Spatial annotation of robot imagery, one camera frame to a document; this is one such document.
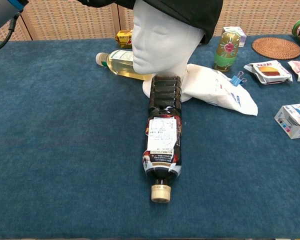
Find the round woven rattan coaster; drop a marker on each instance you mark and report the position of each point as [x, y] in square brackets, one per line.
[277, 48]

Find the cake snack packet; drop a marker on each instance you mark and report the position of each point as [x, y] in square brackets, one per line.
[268, 71]

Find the black baseball cap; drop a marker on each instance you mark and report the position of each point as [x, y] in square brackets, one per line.
[190, 12]

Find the green gold egg doll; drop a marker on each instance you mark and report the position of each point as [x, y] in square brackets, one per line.
[227, 50]

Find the woven folding screen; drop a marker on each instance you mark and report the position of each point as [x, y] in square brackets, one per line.
[65, 22]

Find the white plastic bag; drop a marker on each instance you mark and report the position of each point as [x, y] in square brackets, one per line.
[215, 87]

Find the pale yellow tea bottle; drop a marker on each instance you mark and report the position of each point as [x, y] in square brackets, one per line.
[120, 68]

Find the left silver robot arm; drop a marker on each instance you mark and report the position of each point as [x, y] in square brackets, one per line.
[0, 12]

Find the blue binder clip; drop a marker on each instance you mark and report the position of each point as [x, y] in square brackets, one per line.
[236, 80]

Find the white foam mannequin head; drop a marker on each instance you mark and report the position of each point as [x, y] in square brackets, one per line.
[165, 47]

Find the yellow snack packet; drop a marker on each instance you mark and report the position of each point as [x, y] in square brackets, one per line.
[123, 38]

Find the dark drink plastic bottle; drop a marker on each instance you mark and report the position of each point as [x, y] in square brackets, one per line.
[162, 140]

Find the purple white juice carton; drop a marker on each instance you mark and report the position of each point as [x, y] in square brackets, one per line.
[242, 37]

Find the white blue milk carton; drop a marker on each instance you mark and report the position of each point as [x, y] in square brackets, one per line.
[295, 122]

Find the blue tablecloth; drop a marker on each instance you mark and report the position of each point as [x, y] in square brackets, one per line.
[65, 150]

